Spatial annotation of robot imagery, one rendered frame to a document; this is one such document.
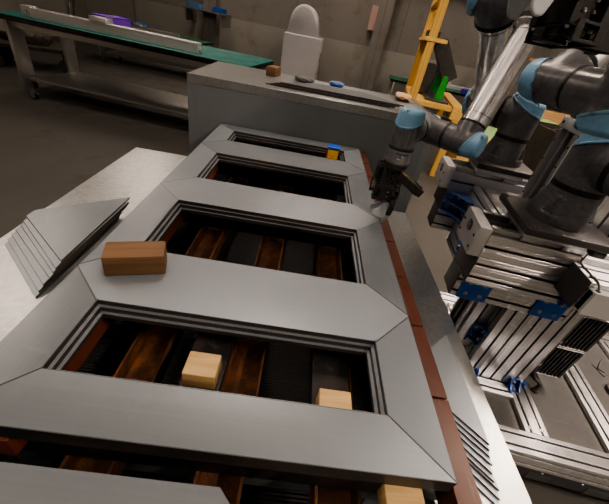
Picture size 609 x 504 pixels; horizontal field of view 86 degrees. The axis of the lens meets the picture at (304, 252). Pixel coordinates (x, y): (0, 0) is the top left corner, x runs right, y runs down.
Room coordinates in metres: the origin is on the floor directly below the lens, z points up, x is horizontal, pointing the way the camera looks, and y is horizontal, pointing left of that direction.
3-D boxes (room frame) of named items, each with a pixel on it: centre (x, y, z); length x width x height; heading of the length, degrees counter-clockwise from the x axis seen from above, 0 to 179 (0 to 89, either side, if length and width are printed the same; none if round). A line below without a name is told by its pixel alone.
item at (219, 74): (2.10, 0.12, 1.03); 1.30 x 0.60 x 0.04; 94
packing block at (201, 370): (0.36, 0.14, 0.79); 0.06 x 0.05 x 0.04; 94
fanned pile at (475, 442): (0.47, -0.39, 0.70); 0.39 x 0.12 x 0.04; 4
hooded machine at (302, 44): (8.39, 0.91, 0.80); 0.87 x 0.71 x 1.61; 86
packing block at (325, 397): (0.34, -0.11, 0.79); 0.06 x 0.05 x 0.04; 94
